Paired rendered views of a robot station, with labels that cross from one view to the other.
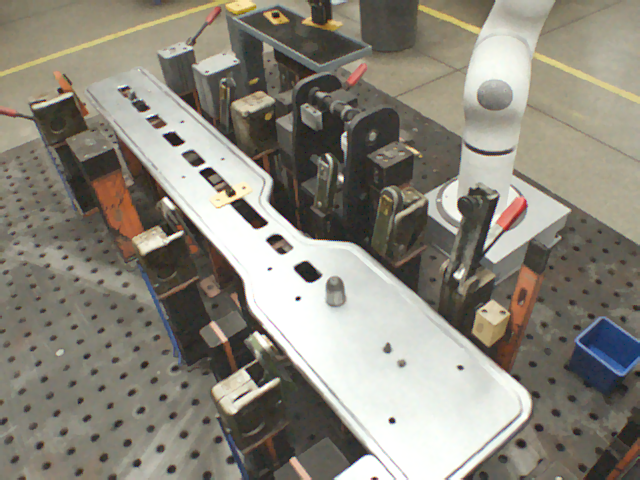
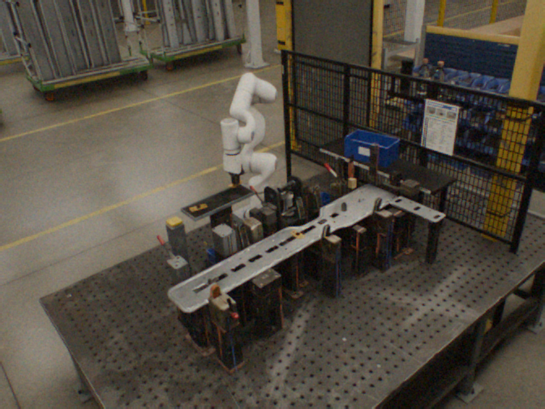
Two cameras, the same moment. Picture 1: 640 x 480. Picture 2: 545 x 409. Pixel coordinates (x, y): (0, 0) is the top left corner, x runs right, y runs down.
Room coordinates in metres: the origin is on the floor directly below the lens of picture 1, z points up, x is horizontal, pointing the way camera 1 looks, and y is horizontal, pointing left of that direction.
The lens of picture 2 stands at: (1.16, 2.16, 2.38)
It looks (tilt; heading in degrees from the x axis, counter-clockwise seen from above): 30 degrees down; 264
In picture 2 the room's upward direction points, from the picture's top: 4 degrees counter-clockwise
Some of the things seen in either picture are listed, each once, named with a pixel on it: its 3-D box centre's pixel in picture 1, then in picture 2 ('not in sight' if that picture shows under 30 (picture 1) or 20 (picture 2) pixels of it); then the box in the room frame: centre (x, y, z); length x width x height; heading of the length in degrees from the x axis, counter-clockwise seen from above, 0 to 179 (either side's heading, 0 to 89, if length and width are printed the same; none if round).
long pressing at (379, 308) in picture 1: (223, 193); (295, 238); (0.85, 0.18, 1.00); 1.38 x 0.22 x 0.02; 33
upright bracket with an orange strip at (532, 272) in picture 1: (504, 357); (350, 193); (0.45, -0.27, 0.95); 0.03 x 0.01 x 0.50; 33
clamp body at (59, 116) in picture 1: (75, 154); (226, 331); (1.24, 0.64, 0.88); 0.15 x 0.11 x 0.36; 123
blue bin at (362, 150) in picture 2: not in sight; (371, 148); (0.24, -0.56, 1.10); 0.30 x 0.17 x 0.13; 133
